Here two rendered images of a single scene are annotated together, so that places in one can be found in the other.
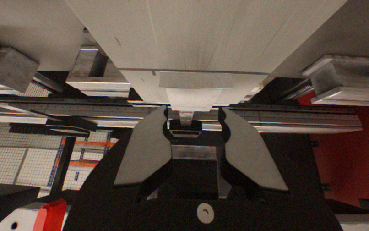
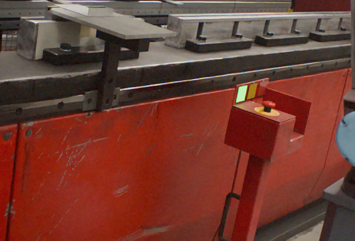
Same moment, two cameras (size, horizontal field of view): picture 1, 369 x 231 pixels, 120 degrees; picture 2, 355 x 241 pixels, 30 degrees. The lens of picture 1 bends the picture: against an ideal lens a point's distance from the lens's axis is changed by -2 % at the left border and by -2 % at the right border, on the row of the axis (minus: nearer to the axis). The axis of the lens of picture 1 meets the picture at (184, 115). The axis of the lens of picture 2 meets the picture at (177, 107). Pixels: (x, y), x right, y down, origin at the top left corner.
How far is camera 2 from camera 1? 1.59 m
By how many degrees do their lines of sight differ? 50
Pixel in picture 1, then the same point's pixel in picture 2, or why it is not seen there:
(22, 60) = (172, 42)
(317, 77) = not seen: outside the picture
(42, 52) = (161, 48)
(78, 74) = not seen: hidden behind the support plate
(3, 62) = (179, 35)
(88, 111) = (120, 7)
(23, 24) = (168, 55)
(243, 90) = (66, 13)
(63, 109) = (144, 8)
